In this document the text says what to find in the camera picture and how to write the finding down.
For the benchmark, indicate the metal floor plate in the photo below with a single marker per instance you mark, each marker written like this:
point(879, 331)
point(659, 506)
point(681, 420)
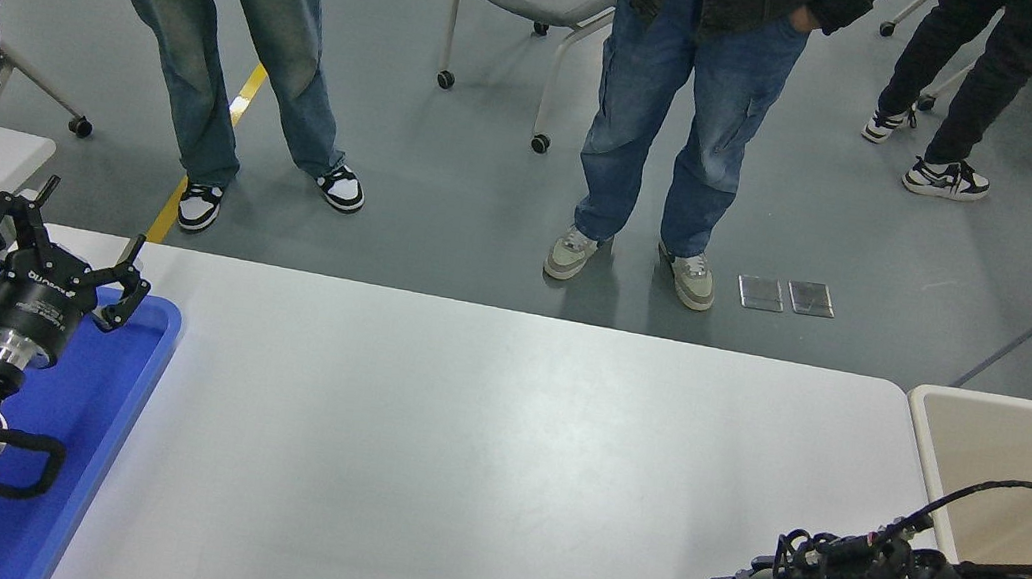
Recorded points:
point(811, 299)
point(761, 293)

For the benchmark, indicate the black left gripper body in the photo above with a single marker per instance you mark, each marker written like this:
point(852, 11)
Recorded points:
point(34, 303)

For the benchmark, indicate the blue plastic tray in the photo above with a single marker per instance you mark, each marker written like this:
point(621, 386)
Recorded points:
point(82, 431)

